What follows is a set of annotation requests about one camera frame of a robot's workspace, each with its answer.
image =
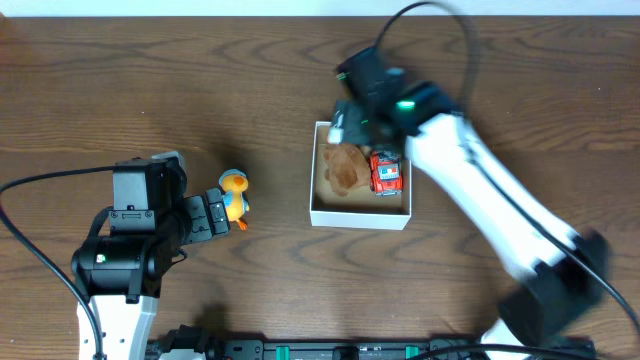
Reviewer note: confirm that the white cardboard box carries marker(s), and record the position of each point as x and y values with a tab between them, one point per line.
361	208

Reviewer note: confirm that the brown plush toy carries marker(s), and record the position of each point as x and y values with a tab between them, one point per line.
347	168

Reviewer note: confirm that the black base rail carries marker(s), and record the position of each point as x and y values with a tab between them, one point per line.
195	343

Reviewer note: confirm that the red toy fire truck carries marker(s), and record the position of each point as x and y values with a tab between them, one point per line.
386	177

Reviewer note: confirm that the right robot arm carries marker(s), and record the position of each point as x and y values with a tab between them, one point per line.
559	270

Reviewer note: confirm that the yellow duck toy blue hat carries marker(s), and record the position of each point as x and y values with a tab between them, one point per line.
234	183

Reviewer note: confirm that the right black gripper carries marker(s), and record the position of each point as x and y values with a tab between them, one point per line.
354	114

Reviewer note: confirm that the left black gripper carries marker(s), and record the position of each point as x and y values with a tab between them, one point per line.
201	220

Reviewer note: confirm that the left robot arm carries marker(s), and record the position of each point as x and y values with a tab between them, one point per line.
132	245

